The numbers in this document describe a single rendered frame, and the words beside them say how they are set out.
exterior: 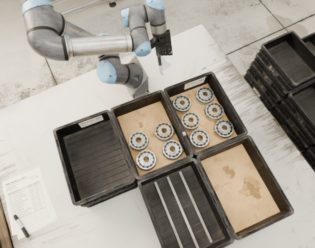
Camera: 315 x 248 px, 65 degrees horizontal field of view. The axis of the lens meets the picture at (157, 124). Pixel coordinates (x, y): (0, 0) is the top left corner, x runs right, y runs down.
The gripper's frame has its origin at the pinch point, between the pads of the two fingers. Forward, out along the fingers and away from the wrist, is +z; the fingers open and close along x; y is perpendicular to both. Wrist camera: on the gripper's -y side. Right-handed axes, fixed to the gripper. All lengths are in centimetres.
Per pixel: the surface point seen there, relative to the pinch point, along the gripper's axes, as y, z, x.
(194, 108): 15.8, 21.7, -12.0
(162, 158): -5.3, 30.0, -37.4
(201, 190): 12, 39, -53
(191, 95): 15.3, 18.4, -4.5
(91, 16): -71, 28, 163
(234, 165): 31, 36, -42
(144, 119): -12.4, 20.4, -16.8
